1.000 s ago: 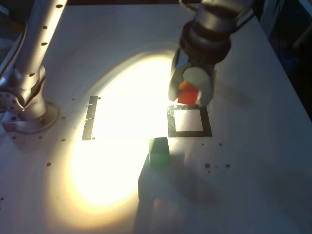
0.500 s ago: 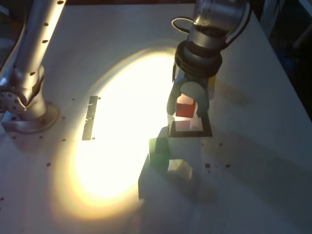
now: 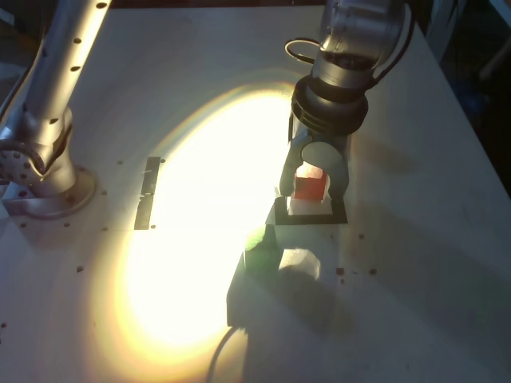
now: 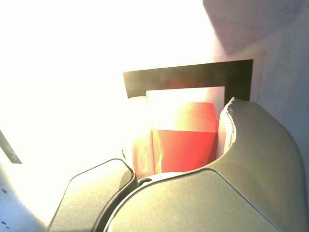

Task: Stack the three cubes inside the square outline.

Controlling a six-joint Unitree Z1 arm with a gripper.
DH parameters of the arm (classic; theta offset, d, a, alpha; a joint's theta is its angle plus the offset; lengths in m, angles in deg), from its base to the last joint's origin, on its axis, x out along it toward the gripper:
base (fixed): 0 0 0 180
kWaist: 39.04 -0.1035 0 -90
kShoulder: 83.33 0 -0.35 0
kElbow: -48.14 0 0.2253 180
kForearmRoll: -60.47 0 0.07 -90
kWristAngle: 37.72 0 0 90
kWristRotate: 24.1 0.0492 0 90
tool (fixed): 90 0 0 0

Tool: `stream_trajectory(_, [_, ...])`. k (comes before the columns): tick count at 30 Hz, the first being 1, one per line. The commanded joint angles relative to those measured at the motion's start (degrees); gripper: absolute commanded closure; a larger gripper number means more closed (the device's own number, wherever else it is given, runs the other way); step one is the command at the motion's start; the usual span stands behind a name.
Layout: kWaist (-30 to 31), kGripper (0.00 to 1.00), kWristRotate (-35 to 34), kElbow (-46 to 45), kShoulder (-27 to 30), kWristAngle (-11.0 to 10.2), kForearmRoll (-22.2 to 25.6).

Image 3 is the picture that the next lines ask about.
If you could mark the silver arm base mount block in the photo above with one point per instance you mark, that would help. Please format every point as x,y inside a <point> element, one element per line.
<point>16,207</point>

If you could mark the red cube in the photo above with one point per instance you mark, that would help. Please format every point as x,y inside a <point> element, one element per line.
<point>309,188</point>

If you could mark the black tape square outline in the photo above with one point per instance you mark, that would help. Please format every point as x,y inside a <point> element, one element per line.
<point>303,219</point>

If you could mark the yellow cube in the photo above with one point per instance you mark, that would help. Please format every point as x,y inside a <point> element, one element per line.
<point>299,264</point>

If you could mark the black tape strip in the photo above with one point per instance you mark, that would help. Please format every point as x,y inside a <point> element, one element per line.
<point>145,191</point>

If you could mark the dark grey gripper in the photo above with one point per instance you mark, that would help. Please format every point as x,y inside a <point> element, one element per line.
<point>319,137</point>

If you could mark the green cube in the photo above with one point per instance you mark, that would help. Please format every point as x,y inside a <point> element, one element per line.
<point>259,255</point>

